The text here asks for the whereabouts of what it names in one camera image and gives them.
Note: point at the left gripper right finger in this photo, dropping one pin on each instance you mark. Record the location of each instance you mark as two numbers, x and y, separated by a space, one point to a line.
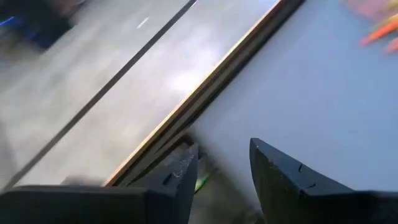
295 199

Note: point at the wooden table board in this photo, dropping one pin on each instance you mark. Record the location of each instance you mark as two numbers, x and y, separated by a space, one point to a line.
198 88

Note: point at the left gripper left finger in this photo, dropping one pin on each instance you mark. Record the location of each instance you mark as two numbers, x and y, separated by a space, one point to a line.
161 202

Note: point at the dark blue object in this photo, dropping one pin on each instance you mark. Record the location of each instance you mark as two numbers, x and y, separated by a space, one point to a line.
34 28

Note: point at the small green piece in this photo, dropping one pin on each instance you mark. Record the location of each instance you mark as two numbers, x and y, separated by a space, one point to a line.
200 183

